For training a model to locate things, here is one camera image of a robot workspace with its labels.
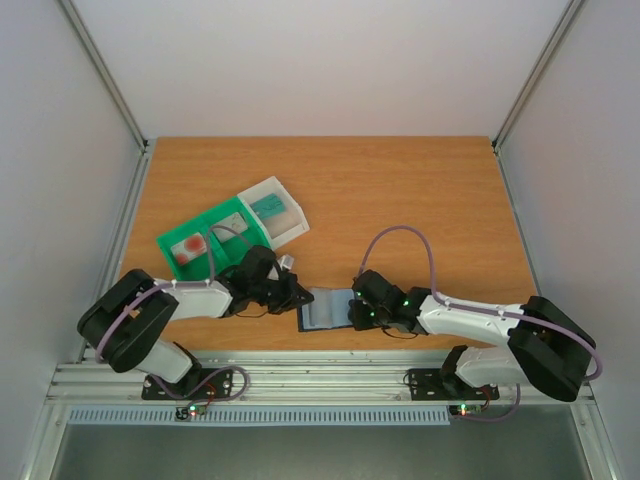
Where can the green plastic bin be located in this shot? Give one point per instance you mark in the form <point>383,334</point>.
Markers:
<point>224,254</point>

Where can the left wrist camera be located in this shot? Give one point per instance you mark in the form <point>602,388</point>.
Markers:
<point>286,262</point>

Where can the grey slotted cable duct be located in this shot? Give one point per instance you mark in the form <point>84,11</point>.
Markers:
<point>261,416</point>

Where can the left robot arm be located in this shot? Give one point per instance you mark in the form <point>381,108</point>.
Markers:
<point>125,325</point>

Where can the teal VIP card stack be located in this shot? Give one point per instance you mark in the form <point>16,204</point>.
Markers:
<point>268,206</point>

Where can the red dotted card stack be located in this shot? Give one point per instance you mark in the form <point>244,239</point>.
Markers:
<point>188,249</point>

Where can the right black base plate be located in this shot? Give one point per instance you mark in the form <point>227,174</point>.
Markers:
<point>431,384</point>

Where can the right frame post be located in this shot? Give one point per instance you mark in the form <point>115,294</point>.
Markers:
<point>550,49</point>

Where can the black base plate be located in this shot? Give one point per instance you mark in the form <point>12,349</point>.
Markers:
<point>210,384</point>
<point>431,384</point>

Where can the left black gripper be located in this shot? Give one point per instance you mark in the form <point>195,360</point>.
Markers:
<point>293,288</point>

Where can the frame post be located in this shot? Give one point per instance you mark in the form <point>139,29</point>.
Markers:
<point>88,44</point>
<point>550,49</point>

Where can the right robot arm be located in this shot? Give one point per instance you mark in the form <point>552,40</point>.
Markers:
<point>534,343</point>

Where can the aluminium frame rail front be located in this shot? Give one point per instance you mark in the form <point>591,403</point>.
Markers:
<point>339,377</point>

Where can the grey floral card stack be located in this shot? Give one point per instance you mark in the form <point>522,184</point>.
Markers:
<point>230,226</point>

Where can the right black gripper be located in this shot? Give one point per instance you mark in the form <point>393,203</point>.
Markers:
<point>360,310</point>

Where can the white plastic bin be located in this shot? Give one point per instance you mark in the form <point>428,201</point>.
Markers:
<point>284,228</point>

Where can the blue card holder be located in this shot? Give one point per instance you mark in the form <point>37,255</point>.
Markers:
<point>328,311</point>

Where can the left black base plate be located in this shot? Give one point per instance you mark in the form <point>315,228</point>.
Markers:
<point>210,384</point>

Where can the left frame post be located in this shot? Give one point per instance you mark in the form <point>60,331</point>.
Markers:
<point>88,44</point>

